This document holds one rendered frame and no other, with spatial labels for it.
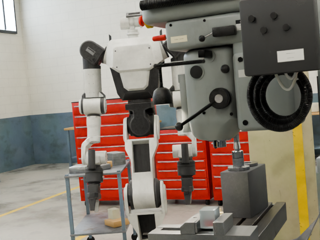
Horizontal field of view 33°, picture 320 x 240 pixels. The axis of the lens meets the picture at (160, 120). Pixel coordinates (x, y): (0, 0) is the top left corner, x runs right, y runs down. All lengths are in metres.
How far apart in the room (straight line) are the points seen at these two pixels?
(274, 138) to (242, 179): 1.48
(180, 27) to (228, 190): 0.74
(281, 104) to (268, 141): 1.92
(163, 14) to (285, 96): 0.49
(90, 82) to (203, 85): 0.98
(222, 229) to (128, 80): 1.11
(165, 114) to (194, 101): 9.89
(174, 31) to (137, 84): 0.81
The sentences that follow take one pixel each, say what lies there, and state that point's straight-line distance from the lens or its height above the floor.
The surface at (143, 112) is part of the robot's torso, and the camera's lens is 2.64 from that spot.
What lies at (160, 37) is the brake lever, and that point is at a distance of 2.10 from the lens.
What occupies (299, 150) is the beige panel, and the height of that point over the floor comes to 1.04.
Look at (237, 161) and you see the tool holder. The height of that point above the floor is 1.19.
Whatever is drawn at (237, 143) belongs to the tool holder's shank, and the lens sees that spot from 2.23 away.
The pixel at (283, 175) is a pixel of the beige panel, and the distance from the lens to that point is 3.68.
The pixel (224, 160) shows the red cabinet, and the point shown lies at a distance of 6.70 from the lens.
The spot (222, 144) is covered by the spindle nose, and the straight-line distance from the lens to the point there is 1.91.
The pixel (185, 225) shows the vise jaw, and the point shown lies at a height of 1.06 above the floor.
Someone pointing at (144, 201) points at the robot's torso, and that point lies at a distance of 2.58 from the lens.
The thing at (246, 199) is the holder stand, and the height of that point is 1.04.
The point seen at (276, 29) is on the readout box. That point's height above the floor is 1.63.
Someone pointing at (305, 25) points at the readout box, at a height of 1.64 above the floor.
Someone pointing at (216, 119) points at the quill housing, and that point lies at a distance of 1.83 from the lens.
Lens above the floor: 1.49
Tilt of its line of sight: 3 degrees down
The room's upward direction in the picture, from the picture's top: 5 degrees counter-clockwise
